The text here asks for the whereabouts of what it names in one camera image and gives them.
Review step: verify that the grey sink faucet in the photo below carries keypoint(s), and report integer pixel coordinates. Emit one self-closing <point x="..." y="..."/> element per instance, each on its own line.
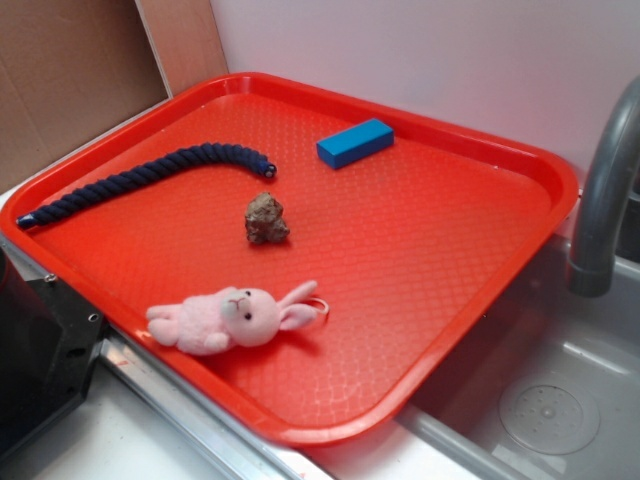
<point x="607" y="223"/>

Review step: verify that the blue rectangular block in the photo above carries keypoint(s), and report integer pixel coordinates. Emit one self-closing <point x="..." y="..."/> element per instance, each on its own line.
<point x="355" y="143"/>

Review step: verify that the brown rock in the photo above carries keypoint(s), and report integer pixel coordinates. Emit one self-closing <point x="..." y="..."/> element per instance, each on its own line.
<point x="264" y="221"/>

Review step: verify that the red plastic tray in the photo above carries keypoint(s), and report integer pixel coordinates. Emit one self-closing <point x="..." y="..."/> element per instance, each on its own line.
<point x="408" y="246"/>

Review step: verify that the brown cardboard panel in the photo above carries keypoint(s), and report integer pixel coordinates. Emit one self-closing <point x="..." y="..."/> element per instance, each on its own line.
<point x="73" y="70"/>

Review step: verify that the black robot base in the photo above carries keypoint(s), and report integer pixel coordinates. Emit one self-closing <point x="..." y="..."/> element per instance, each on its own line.
<point x="50" y="340"/>

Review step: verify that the grey toy sink basin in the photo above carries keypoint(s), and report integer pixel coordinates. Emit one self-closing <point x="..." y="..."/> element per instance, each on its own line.
<point x="545" y="385"/>

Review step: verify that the pink plush bunny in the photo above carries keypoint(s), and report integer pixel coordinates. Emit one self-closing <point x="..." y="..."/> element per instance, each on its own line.
<point x="212" y="324"/>

